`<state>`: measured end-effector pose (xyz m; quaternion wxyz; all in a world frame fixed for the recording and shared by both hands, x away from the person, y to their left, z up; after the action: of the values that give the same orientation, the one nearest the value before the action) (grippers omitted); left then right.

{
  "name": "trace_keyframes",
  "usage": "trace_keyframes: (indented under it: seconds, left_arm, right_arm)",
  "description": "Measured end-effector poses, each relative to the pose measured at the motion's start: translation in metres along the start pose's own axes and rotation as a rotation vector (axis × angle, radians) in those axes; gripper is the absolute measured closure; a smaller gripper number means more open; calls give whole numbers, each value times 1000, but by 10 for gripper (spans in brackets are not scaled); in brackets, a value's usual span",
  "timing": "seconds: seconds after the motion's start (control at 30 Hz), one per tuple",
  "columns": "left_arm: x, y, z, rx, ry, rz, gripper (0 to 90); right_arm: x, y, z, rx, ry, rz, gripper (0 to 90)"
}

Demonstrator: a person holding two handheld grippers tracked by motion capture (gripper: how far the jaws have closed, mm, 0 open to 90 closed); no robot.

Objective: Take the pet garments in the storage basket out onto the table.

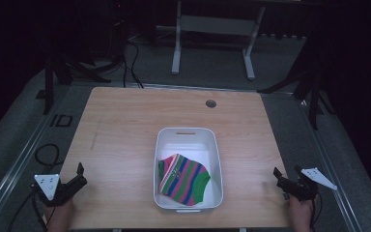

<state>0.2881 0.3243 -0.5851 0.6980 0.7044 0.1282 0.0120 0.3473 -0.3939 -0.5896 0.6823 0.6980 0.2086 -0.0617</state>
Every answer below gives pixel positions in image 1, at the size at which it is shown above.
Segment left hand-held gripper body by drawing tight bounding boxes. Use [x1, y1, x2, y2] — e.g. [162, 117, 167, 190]
[33, 173, 75, 208]

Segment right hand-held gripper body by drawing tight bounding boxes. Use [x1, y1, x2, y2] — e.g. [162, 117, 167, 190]
[283, 164, 338, 203]

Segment person's right hand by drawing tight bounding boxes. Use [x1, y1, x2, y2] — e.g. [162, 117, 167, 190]
[287, 194, 317, 232]

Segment person's left hand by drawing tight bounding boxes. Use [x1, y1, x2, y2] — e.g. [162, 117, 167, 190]
[43, 197, 75, 232]

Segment black metal stand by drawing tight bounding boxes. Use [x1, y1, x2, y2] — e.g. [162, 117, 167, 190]
[36, 52, 112, 116]
[258, 61, 336, 131]

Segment striped colourful sock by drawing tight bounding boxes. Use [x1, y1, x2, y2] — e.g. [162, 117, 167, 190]
[157, 153, 212, 207]

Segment white plastic basin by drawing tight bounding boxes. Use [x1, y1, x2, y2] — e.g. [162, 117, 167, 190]
[153, 127, 224, 214]

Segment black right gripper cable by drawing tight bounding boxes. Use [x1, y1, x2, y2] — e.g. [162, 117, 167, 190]
[308, 192, 324, 232]

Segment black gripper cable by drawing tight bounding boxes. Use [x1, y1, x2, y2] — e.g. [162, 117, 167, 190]
[308, 192, 324, 232]
[7, 188, 48, 232]

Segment silver metal floor rail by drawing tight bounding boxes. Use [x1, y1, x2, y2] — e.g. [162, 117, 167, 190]
[0, 84, 78, 232]
[298, 96, 363, 232]

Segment black looped floor cable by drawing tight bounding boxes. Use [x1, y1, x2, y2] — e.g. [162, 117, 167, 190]
[34, 142, 65, 168]

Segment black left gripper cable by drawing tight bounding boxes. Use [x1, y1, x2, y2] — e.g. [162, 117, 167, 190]
[7, 188, 48, 232]

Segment black hanging cables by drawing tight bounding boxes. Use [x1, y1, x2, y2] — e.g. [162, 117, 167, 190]
[121, 35, 145, 90]

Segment white metal desk frame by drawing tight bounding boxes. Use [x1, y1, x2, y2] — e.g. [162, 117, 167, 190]
[171, 0, 267, 81]

